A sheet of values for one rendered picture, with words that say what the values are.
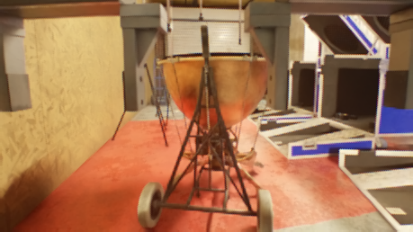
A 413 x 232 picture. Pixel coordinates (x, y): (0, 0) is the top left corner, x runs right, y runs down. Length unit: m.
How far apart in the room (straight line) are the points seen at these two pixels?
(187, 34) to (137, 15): 7.32
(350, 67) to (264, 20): 2.96
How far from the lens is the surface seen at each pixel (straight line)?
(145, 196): 1.01
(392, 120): 2.37
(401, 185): 1.69
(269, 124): 2.68
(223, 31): 7.73
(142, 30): 0.22
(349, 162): 1.90
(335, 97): 3.04
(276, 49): 0.21
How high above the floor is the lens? 0.69
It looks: 7 degrees down
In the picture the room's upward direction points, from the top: straight up
